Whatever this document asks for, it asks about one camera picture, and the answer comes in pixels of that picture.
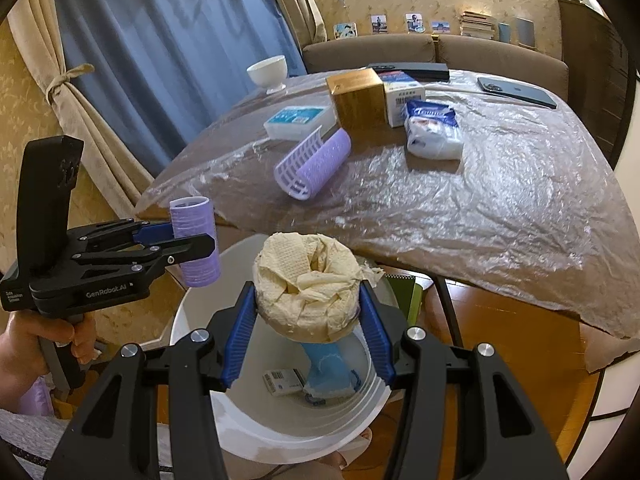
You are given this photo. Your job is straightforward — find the purple hair roller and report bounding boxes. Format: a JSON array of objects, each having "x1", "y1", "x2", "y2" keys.
[
  {"x1": 169, "y1": 196, "x2": 221, "y2": 287},
  {"x1": 273, "y1": 128, "x2": 352, "y2": 202}
]

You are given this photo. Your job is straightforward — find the beige paper ball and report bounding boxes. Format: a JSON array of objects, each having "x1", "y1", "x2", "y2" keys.
[{"x1": 253, "y1": 232, "x2": 384, "y2": 344}]

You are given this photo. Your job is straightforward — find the white medicine box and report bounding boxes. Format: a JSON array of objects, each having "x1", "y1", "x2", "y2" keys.
[{"x1": 262, "y1": 368, "x2": 304, "y2": 396}]

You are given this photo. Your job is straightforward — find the teal white box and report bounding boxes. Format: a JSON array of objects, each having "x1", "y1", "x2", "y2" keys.
[{"x1": 264, "y1": 106, "x2": 336, "y2": 142}]

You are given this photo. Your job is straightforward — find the gold cardboard box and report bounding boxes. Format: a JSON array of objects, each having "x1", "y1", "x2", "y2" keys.
[{"x1": 326, "y1": 68, "x2": 386, "y2": 132}]

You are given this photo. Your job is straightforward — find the blue white tissue pack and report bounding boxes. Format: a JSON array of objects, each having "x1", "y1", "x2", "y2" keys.
[{"x1": 404, "y1": 100, "x2": 464, "y2": 160}]

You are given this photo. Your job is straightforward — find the white trash bin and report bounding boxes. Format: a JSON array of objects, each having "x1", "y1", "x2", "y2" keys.
[{"x1": 170, "y1": 235, "x2": 392, "y2": 465}]

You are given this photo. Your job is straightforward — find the person left hand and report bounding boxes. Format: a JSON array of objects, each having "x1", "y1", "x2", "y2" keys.
[{"x1": 1, "y1": 310, "x2": 96, "y2": 413}]

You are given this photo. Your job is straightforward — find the beige curtain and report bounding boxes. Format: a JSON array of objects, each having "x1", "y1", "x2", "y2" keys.
[{"x1": 9, "y1": 0, "x2": 152, "y2": 218}]

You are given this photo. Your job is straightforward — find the green notebook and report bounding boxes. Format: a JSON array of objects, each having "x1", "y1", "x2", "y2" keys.
[{"x1": 385, "y1": 274, "x2": 423, "y2": 326}]

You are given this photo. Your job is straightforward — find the blue curtain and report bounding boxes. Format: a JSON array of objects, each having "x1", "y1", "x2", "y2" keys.
[{"x1": 54, "y1": 0, "x2": 306, "y2": 176}]

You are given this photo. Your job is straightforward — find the white footed cup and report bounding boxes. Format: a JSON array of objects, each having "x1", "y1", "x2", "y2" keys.
[{"x1": 246, "y1": 55, "x2": 288, "y2": 94}]

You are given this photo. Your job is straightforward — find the photo card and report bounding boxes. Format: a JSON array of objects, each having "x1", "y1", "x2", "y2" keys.
[
  {"x1": 405, "y1": 13, "x2": 425, "y2": 34},
  {"x1": 333, "y1": 22, "x2": 358, "y2": 39},
  {"x1": 370, "y1": 14, "x2": 388, "y2": 35},
  {"x1": 431, "y1": 21, "x2": 451, "y2": 35}
]

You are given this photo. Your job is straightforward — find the white blue carton box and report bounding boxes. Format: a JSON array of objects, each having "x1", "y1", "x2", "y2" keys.
[{"x1": 378, "y1": 70, "x2": 425, "y2": 128}]

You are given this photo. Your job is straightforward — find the black flat box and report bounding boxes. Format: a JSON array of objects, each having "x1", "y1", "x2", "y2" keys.
[{"x1": 368, "y1": 62, "x2": 450, "y2": 82}]

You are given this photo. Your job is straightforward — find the dark blue smartphone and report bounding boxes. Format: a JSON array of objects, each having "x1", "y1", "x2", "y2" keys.
[{"x1": 477, "y1": 77, "x2": 556, "y2": 110}]

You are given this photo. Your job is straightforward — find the dark wooden cabinet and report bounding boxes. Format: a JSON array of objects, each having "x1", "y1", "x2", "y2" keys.
[{"x1": 559, "y1": 0, "x2": 636, "y2": 167}]

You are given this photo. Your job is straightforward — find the brown sofa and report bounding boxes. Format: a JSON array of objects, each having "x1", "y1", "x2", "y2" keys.
[{"x1": 303, "y1": 34, "x2": 568, "y2": 99}]

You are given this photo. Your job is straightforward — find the stack of books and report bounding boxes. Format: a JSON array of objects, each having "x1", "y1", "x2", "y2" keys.
[{"x1": 459, "y1": 10, "x2": 498, "y2": 40}]

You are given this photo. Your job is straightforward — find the blue cylinder container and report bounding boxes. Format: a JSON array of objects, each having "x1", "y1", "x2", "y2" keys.
[{"x1": 498, "y1": 23, "x2": 511, "y2": 44}]

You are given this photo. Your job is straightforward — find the grey speaker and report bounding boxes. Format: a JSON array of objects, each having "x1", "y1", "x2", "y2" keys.
[{"x1": 515, "y1": 18, "x2": 536, "y2": 49}]

